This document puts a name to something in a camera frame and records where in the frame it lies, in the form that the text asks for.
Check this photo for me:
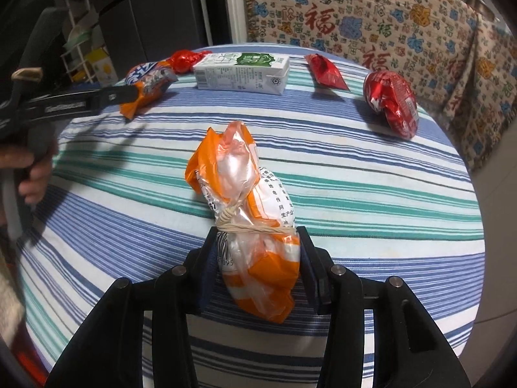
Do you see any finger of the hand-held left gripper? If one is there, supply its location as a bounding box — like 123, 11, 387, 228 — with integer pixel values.
38, 87, 140, 117

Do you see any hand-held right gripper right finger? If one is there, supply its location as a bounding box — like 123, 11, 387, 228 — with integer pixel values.
297, 226, 471, 388

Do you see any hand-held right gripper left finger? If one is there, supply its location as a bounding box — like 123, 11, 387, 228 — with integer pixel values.
44, 226, 221, 388

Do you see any orange blue snack packet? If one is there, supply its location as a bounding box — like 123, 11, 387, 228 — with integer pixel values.
120, 61, 179, 121

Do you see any orange clear plastic bag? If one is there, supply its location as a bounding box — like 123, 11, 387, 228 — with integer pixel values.
185, 120, 300, 324

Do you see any person's left hand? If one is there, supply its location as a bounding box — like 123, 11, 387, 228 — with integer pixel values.
0, 139, 55, 207

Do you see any white storage rack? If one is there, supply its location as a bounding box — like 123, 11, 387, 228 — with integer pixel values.
60, 6, 106, 85

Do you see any yellow cardboard box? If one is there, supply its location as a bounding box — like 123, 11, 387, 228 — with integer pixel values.
87, 46, 119, 86

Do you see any round table striped tablecloth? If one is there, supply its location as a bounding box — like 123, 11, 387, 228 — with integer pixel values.
16, 44, 485, 388

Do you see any small red candy wrapper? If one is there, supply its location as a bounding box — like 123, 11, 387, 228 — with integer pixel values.
167, 49, 213, 74

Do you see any grey refrigerator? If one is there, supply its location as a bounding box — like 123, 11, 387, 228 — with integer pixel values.
77, 0, 225, 85

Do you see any white green milk carton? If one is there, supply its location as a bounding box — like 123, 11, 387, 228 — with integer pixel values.
193, 52, 290, 95

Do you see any orange garment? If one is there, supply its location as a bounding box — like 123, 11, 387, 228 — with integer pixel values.
14, 350, 45, 376

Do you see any crumpled red foil packet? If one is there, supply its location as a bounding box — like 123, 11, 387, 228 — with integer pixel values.
362, 70, 419, 140

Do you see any flat red snack packet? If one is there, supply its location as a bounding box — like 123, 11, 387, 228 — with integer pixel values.
304, 54, 350, 91

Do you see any narrow patterned curtain cloth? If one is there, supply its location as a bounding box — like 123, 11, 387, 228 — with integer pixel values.
440, 12, 517, 175

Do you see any wide patterned curtain cloth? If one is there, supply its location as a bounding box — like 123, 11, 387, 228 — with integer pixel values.
242, 0, 479, 83

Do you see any steel pot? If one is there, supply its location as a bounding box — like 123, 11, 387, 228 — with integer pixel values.
460, 0, 501, 19

